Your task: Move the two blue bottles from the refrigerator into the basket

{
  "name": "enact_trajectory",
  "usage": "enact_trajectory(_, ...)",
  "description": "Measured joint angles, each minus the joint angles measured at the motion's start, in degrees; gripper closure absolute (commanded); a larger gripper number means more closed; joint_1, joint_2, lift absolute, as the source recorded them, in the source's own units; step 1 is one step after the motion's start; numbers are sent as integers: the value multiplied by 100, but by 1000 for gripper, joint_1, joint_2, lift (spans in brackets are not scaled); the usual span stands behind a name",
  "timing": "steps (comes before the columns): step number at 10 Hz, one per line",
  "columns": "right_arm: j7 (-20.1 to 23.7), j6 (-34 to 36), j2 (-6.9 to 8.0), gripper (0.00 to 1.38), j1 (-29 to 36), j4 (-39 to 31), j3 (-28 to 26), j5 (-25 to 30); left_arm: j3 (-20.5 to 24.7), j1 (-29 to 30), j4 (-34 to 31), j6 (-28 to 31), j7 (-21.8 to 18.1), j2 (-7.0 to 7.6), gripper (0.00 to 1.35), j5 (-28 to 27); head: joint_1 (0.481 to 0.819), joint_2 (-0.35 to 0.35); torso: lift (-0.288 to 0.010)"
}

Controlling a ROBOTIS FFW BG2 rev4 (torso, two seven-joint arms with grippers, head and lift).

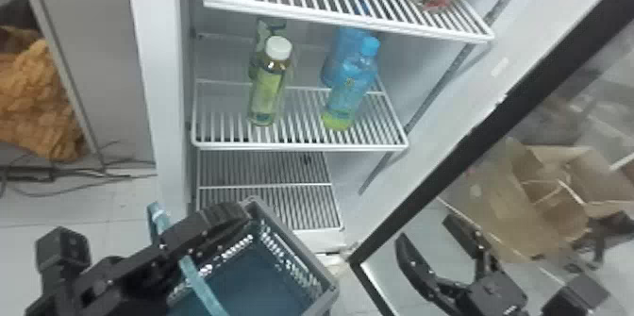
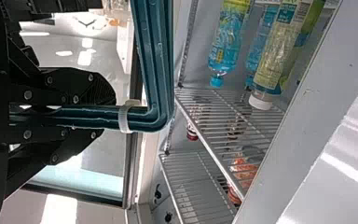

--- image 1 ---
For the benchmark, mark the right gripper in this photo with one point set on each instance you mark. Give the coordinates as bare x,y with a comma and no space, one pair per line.
493,295

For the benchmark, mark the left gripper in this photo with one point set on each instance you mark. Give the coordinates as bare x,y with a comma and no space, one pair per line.
124,283

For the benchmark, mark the blue basket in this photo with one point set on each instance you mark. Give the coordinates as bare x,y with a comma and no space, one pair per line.
257,283

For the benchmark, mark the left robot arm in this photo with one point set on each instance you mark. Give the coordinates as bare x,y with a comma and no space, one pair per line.
49,304

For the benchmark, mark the cardboard box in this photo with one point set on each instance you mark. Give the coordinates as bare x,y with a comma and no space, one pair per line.
535,199

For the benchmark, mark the fridge door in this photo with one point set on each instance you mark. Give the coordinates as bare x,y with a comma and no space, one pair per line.
500,120

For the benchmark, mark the white fridge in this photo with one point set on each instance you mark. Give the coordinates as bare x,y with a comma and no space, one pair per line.
163,85

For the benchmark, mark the green bottle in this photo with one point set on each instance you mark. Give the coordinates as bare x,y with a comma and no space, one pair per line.
267,85
262,28

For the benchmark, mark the blue bottle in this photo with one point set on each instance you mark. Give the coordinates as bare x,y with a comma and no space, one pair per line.
342,40
349,85

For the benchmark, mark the brown cloth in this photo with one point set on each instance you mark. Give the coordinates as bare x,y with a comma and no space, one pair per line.
34,100

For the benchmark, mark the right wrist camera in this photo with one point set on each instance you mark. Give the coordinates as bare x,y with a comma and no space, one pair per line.
577,298

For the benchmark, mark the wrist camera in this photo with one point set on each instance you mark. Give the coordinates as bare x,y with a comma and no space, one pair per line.
577,298
62,251

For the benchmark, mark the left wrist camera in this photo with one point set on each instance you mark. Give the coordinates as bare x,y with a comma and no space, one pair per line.
62,251

